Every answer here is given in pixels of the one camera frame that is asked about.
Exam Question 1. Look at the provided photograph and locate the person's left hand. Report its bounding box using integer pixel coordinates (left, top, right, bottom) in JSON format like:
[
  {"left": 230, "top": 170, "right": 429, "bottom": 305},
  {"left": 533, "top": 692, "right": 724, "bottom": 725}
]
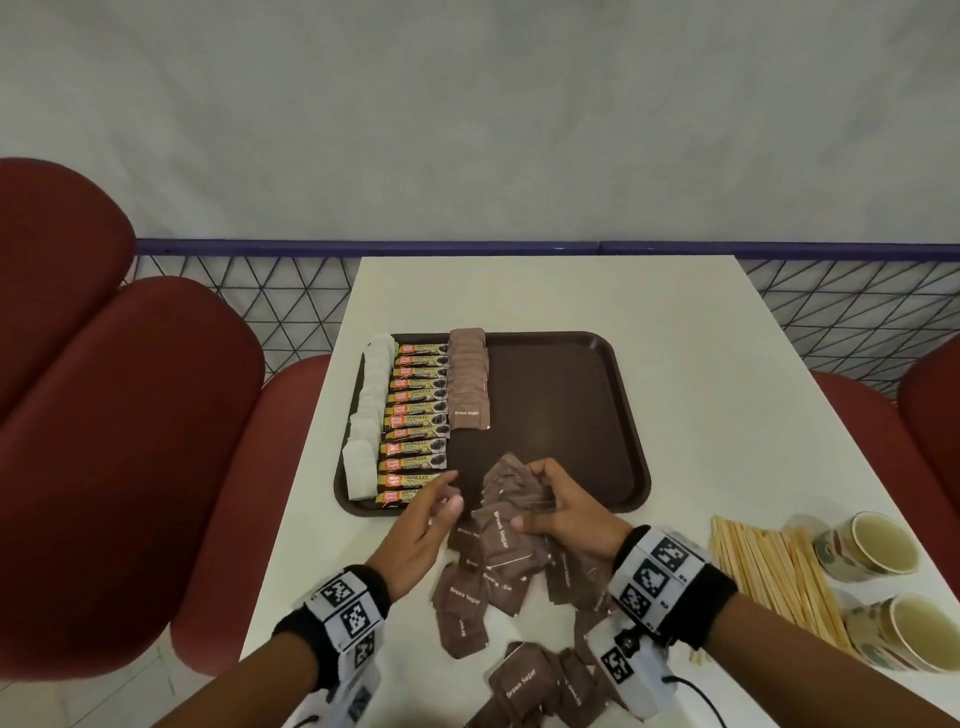
[{"left": 365, "top": 470, "right": 466, "bottom": 605}]

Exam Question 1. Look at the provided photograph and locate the person's right hand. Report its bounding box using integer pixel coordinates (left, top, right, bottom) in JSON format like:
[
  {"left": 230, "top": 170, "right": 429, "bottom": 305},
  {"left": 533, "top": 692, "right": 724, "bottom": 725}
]
[{"left": 509, "top": 457, "right": 635, "bottom": 564}]

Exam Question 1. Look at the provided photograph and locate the pile of brown sugar packets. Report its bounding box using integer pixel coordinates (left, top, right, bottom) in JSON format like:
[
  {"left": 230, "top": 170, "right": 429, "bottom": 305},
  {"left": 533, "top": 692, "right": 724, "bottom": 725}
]
[{"left": 431, "top": 452, "right": 639, "bottom": 728}]

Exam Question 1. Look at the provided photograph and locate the row of white tea bags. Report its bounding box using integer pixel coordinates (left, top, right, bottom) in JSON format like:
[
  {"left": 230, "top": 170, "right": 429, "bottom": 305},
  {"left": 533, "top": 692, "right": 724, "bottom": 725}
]
[{"left": 341, "top": 333, "right": 400, "bottom": 502}]

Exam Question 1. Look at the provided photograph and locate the brown plastic tray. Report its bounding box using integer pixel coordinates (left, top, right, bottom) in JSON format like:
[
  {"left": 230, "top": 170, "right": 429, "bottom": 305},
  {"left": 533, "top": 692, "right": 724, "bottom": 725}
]
[{"left": 333, "top": 331, "right": 652, "bottom": 519}]

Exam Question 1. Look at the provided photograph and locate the row of gold coffee sachets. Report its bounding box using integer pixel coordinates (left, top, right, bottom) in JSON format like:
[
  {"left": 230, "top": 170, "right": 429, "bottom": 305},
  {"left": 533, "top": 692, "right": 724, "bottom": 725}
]
[{"left": 374, "top": 341, "right": 451, "bottom": 508}]

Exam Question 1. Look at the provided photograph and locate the row of brown sugar packets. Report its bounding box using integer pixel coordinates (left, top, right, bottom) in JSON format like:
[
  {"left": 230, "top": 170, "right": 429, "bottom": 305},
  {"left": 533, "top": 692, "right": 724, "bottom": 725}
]
[{"left": 447, "top": 327, "right": 493, "bottom": 433}]

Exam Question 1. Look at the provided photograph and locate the bundle of wooden stirrers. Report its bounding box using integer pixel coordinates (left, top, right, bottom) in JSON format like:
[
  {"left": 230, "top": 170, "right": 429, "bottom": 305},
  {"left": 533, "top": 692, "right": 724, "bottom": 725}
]
[{"left": 689, "top": 515, "right": 856, "bottom": 665}]

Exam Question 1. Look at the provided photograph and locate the patterned paper cup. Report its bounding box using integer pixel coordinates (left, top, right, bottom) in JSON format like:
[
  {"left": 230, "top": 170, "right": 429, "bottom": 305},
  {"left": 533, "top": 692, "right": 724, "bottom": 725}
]
[
  {"left": 843, "top": 592, "right": 960, "bottom": 674},
  {"left": 812, "top": 511, "right": 922, "bottom": 585}
]

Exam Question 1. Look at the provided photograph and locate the person's left forearm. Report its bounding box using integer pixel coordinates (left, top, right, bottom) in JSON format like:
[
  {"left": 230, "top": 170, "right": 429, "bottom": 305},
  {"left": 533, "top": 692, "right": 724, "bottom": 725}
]
[{"left": 153, "top": 633, "right": 320, "bottom": 728}]

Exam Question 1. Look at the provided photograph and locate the person's right forearm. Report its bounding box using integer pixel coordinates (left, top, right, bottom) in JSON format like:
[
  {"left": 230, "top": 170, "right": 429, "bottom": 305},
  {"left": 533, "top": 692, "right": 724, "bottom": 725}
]
[{"left": 704, "top": 592, "right": 960, "bottom": 728}]

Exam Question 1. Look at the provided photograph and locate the left marker wristband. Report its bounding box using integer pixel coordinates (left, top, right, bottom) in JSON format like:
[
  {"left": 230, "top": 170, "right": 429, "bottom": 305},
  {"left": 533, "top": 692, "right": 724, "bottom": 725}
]
[{"left": 272, "top": 564, "right": 391, "bottom": 691}]

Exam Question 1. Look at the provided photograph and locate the marker wristband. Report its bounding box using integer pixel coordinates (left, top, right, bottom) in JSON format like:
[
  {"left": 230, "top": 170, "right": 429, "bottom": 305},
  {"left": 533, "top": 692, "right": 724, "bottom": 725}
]
[
  {"left": 608, "top": 524, "right": 740, "bottom": 650},
  {"left": 272, "top": 564, "right": 391, "bottom": 691}
]

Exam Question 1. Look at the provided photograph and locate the right marker wristband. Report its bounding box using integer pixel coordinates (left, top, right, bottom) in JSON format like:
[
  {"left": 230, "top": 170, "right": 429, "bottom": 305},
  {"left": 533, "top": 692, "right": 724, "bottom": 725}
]
[{"left": 608, "top": 524, "right": 740, "bottom": 650}]

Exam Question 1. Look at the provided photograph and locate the red padded chair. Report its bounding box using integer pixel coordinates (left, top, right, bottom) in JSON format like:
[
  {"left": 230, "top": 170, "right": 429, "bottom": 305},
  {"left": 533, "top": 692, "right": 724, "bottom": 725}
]
[
  {"left": 809, "top": 352, "right": 960, "bottom": 594},
  {"left": 0, "top": 157, "right": 335, "bottom": 680}
]

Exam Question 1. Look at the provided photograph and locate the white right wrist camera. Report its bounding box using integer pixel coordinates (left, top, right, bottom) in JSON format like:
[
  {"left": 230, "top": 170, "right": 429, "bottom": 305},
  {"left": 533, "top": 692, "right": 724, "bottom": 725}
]
[{"left": 584, "top": 614, "right": 680, "bottom": 721}]

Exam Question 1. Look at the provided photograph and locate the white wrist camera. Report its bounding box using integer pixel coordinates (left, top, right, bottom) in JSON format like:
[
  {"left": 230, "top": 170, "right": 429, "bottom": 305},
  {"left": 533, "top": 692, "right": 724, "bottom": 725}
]
[
  {"left": 281, "top": 659, "right": 384, "bottom": 728},
  {"left": 584, "top": 614, "right": 680, "bottom": 721}
]

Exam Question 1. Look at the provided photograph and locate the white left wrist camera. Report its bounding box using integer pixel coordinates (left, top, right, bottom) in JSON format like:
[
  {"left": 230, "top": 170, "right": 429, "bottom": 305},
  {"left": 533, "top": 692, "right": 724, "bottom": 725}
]
[{"left": 281, "top": 659, "right": 384, "bottom": 728}]

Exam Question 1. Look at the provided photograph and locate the black camera cable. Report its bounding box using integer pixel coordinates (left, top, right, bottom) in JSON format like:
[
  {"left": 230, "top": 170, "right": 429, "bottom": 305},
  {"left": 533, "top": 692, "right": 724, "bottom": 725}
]
[{"left": 663, "top": 674, "right": 729, "bottom": 728}]

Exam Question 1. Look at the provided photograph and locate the purple wire fence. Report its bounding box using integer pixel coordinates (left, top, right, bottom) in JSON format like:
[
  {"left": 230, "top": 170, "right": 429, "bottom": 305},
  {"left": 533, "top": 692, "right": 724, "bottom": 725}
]
[{"left": 123, "top": 238, "right": 960, "bottom": 399}]

